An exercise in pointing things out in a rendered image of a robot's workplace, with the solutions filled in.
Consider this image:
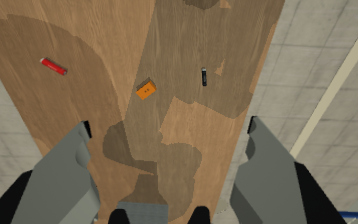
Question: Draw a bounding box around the red battery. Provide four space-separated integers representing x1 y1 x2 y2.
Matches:
40 58 67 75

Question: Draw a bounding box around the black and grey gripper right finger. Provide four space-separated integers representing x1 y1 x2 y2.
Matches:
230 116 347 224

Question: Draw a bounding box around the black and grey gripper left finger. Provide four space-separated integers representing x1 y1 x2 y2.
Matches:
0 121 101 224

